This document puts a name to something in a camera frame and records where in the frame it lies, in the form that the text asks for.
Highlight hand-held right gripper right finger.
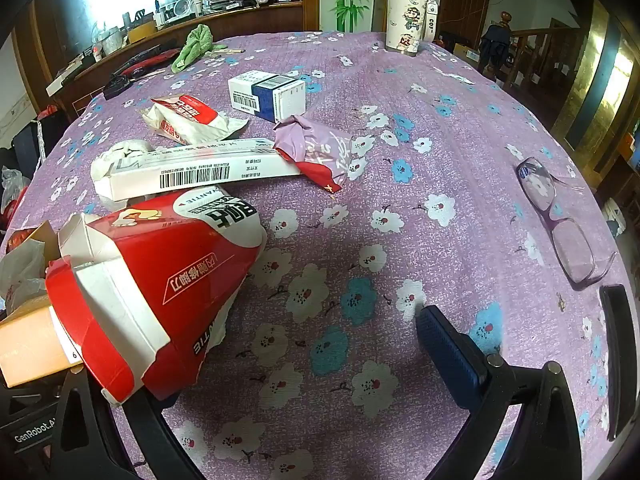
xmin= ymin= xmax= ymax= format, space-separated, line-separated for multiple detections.
xmin=415 ymin=305 xmax=583 ymax=480

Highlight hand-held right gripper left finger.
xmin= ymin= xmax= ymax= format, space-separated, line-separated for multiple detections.
xmin=50 ymin=367 xmax=211 ymax=480

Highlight red white carton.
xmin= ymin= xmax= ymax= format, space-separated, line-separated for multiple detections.
xmin=45 ymin=187 xmax=268 ymax=406

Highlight purple plastic wrapper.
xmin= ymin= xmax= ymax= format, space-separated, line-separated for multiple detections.
xmin=273 ymin=115 xmax=368 ymax=194

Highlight long toothpaste box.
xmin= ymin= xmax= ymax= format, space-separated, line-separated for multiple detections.
xmin=94 ymin=139 xmax=307 ymax=202

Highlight blue white box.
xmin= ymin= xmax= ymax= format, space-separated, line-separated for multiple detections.
xmin=228 ymin=70 xmax=307 ymax=123

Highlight tan cardboard box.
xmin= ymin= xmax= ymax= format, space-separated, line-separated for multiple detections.
xmin=0 ymin=302 xmax=83 ymax=388

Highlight purple floral tablecloth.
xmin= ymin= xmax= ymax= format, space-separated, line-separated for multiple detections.
xmin=0 ymin=30 xmax=631 ymax=480

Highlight white plastic bag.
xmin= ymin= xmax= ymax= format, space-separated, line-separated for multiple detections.
xmin=0 ymin=237 xmax=48 ymax=311

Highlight purple eyeglasses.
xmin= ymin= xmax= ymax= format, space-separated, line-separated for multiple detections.
xmin=515 ymin=156 xmax=618 ymax=291

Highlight crumpled white tissue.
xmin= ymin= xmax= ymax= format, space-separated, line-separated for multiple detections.
xmin=91 ymin=140 xmax=151 ymax=181

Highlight brown cardboard box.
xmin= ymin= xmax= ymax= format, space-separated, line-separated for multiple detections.
xmin=452 ymin=42 xmax=483 ymax=68

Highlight dark blue jacket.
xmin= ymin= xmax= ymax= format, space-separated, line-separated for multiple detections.
xmin=479 ymin=22 xmax=516 ymax=81

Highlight wooden stair railing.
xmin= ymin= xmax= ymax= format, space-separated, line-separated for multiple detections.
xmin=510 ymin=17 xmax=586 ymax=96

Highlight red white snack wrapper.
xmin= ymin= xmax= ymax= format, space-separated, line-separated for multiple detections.
xmin=141 ymin=94 xmax=250 ymax=145

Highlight white cartoon tumbler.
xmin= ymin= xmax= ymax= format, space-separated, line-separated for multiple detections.
xmin=384 ymin=0 xmax=441 ymax=58

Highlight small black pouch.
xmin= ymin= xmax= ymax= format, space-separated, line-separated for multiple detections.
xmin=102 ymin=74 xmax=135 ymax=100

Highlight brown wooden door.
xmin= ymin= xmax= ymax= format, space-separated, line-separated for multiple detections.
xmin=440 ymin=0 xmax=493 ymax=51

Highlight white flat book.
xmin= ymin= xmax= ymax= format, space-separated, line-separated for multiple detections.
xmin=46 ymin=55 xmax=86 ymax=96

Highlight red oblong item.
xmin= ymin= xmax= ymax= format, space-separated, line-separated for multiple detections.
xmin=117 ymin=52 xmax=183 ymax=81

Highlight black oblong case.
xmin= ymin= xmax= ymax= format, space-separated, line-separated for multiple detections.
xmin=127 ymin=45 xmax=168 ymax=62

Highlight green cloth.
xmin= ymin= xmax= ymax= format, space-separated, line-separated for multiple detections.
xmin=171 ymin=24 xmax=216 ymax=75

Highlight yellow box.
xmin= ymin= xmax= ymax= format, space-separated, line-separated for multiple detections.
xmin=125 ymin=20 xmax=158 ymax=43

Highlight wooden counter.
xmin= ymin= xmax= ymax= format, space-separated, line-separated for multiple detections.
xmin=47 ymin=0 xmax=306 ymax=116

